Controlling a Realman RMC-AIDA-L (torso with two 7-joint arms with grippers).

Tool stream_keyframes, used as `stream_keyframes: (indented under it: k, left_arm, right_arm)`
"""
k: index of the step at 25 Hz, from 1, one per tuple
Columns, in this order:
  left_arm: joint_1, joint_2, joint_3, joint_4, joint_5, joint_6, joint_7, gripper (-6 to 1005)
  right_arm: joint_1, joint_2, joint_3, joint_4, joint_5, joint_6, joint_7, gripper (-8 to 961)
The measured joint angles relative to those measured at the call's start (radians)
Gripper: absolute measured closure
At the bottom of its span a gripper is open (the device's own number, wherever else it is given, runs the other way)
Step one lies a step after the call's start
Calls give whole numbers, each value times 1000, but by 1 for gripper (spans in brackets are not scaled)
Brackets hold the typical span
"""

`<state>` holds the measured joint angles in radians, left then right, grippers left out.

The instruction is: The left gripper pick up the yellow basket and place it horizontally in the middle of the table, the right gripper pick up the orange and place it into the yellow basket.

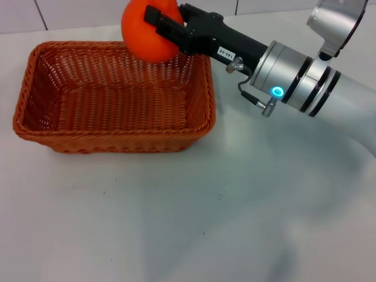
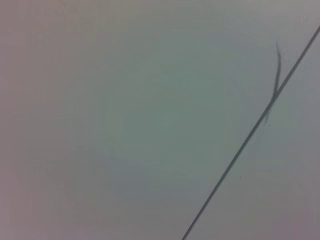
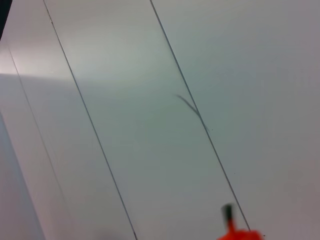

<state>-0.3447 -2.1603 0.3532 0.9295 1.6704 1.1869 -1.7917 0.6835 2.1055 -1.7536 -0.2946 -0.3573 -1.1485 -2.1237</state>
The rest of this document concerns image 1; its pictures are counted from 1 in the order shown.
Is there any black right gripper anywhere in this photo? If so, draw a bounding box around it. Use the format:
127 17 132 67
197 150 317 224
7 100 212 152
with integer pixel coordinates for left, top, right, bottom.
143 3 270 72

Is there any orange woven rectangular basket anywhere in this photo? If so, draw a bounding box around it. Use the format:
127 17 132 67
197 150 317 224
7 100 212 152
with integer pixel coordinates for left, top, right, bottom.
12 40 217 155

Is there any orange toy pear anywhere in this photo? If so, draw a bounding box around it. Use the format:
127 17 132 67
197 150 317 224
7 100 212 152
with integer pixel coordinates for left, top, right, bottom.
121 0 184 63

